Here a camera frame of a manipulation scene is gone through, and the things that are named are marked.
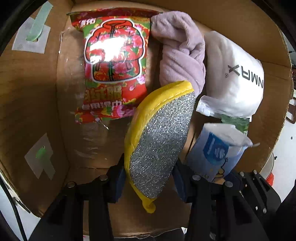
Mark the blue tissue pack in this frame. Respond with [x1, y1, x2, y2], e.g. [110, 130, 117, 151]
[186, 123, 260, 182]

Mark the yellow silver scrub sponge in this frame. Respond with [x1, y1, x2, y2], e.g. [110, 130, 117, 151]
[124, 80, 196, 213]

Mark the green packet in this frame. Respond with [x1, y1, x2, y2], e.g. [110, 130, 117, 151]
[221, 114, 250, 135]

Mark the cardboard box with blue print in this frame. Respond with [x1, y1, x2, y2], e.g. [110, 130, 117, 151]
[1, 1, 293, 239]

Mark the white packaged towel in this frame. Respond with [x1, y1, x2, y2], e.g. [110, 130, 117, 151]
[196, 31, 264, 118]

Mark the lilac plush towel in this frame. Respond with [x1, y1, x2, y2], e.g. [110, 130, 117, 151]
[151, 11, 206, 96]

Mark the red floral wipes pack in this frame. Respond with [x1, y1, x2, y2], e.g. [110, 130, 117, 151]
[69, 8, 158, 123]

